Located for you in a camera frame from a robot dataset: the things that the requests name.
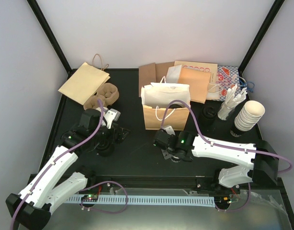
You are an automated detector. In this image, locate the tan paper bag with handles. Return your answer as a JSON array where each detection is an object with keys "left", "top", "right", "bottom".
[{"left": 58, "top": 54, "right": 110, "bottom": 105}]

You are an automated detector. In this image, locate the brown kraft paper bag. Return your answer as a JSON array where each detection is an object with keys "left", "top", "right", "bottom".
[{"left": 138, "top": 62, "right": 174, "bottom": 97}]

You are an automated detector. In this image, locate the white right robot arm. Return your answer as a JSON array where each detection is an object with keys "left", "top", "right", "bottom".
[{"left": 153, "top": 126, "right": 279, "bottom": 193}]

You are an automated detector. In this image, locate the stack of pulp cup carriers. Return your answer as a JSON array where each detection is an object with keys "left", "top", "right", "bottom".
[{"left": 83, "top": 83, "right": 119, "bottom": 110}]

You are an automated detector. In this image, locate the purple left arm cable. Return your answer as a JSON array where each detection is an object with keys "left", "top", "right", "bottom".
[{"left": 9, "top": 100, "right": 107, "bottom": 230}]

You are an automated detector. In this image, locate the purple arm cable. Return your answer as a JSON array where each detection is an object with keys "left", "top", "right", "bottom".
[
  {"left": 9, "top": 100, "right": 107, "bottom": 230},
  {"left": 160, "top": 100, "right": 294, "bottom": 173}
]

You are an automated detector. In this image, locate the light blue cable duct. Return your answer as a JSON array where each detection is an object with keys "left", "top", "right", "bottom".
[{"left": 65, "top": 193, "right": 215, "bottom": 208}]

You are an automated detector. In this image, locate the orange paper bag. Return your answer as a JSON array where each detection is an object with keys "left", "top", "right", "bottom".
[
  {"left": 140, "top": 76, "right": 192, "bottom": 131},
  {"left": 178, "top": 68, "right": 211, "bottom": 104}
]

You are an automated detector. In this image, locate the beige bag with red circles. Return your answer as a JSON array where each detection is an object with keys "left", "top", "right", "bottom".
[{"left": 174, "top": 60, "right": 218, "bottom": 73}]

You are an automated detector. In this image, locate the stack of black cup lids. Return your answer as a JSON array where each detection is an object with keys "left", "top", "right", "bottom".
[{"left": 199, "top": 106, "right": 217, "bottom": 126}]

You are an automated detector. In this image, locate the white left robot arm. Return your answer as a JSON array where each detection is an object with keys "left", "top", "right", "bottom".
[{"left": 6, "top": 108, "right": 130, "bottom": 230}]

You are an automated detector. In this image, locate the white paper bag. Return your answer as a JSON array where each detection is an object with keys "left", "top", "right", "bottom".
[{"left": 166, "top": 65, "right": 182, "bottom": 83}]

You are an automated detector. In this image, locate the black frame post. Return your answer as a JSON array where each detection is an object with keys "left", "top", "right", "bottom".
[
  {"left": 27, "top": 0, "right": 72, "bottom": 74},
  {"left": 238, "top": 0, "right": 285, "bottom": 75}
]

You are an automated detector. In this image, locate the black frame post right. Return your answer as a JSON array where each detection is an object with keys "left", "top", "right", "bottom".
[{"left": 238, "top": 0, "right": 285, "bottom": 75}]

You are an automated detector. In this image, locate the black frame post left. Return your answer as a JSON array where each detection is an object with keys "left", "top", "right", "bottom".
[{"left": 27, "top": 0, "right": 72, "bottom": 74}]

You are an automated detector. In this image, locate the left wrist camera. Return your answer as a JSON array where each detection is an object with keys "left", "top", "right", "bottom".
[{"left": 104, "top": 109, "right": 121, "bottom": 129}]

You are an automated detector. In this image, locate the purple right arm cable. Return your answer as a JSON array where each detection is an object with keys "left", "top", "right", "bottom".
[{"left": 160, "top": 100, "right": 294, "bottom": 173}]

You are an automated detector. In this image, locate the blue checkered paper bag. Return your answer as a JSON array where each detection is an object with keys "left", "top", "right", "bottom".
[{"left": 216, "top": 66, "right": 255, "bottom": 101}]

